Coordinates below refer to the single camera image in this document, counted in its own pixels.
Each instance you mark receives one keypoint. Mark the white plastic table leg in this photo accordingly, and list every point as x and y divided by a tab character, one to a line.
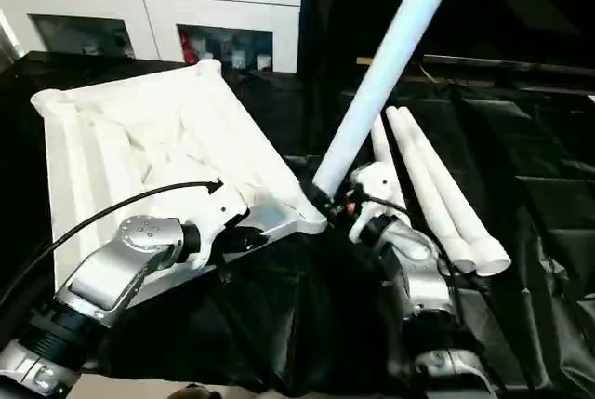
382	143
453	185
431	185
383	73

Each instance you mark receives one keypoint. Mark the white plastic table top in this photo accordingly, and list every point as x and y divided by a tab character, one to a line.
139	138

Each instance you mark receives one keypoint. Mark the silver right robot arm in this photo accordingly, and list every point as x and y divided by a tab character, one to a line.
418	278

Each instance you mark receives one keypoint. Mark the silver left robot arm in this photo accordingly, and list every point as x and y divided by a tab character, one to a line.
139	231

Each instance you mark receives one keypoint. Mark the black mat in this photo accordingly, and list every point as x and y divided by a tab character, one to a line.
279	301

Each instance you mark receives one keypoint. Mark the small tan label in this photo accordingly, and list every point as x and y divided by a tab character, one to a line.
363	61

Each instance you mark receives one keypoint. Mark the long dark bar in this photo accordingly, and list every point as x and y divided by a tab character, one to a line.
511	62

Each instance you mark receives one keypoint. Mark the white cabinet with glass doors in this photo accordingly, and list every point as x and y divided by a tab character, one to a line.
139	13

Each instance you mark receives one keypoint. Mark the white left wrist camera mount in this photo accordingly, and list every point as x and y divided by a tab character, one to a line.
218	213

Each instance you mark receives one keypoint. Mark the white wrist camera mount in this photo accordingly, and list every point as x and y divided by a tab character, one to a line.
218	213
379	180

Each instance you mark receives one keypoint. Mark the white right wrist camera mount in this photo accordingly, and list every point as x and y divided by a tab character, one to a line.
379	180

